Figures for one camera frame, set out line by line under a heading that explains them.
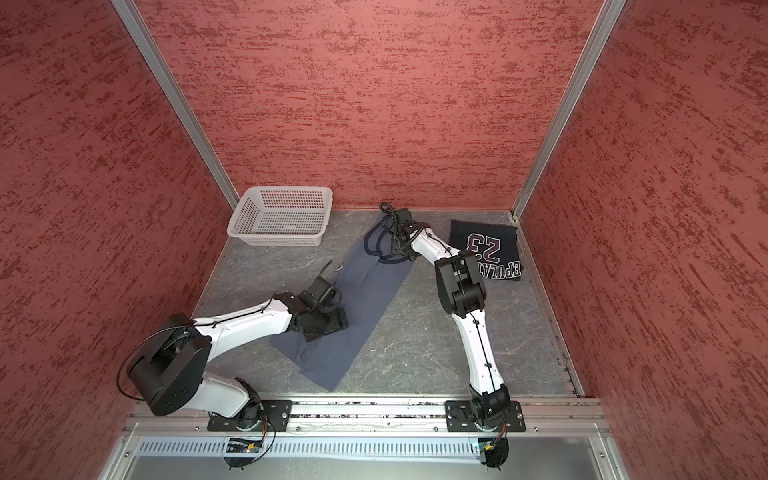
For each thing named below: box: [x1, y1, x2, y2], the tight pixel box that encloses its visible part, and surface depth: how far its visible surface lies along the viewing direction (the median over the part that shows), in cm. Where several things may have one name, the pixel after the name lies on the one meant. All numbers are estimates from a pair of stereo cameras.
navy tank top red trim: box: [449, 220, 524, 281], surface depth 109 cm
